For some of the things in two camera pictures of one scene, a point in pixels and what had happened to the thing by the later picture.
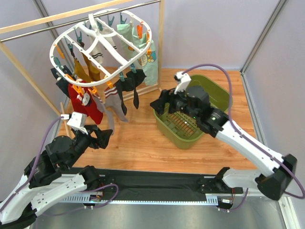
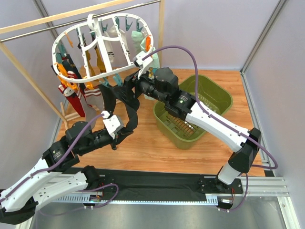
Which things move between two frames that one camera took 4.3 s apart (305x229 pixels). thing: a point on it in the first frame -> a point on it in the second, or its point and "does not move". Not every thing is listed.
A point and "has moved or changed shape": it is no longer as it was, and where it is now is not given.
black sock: (137, 77) has moved or changed shape
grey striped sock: (100, 106) has moved or changed shape
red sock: (94, 111) -> (73, 75)
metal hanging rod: (64, 26) does not move
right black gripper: (169, 101) -> (130, 84)
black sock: (128, 85) has moved or changed shape
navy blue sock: (61, 81) -> (71, 66)
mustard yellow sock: (79, 72) -> (100, 60)
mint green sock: (125, 30) -> (137, 38)
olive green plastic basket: (181, 129) does not move
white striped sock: (108, 31) -> (114, 33)
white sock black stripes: (97, 52) -> (108, 46)
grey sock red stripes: (112, 100) -> (94, 98)
